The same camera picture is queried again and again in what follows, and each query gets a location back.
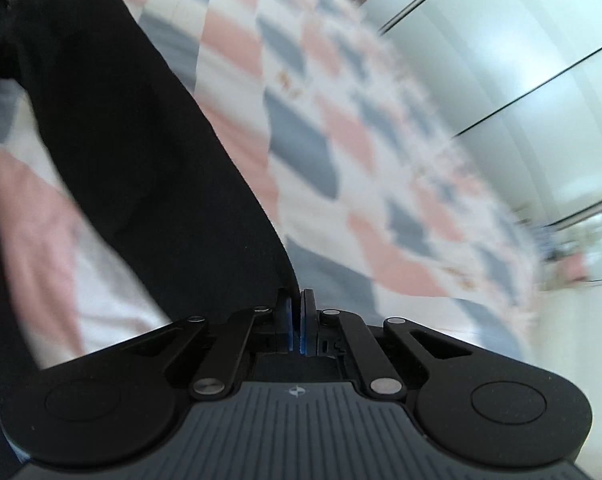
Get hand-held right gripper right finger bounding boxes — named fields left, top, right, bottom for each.
left=301, top=287, right=482, bottom=401

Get white wardrobe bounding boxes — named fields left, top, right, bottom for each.
left=346, top=0, right=602, bottom=241

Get white dressing table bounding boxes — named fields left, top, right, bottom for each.
left=541, top=210, right=602, bottom=291

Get black pants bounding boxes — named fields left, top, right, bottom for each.
left=0, top=0, right=302, bottom=466

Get pink blue checkered bed quilt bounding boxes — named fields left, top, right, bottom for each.
left=0, top=0, right=546, bottom=376

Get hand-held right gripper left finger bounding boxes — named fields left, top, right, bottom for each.
left=106, top=287, right=302, bottom=402

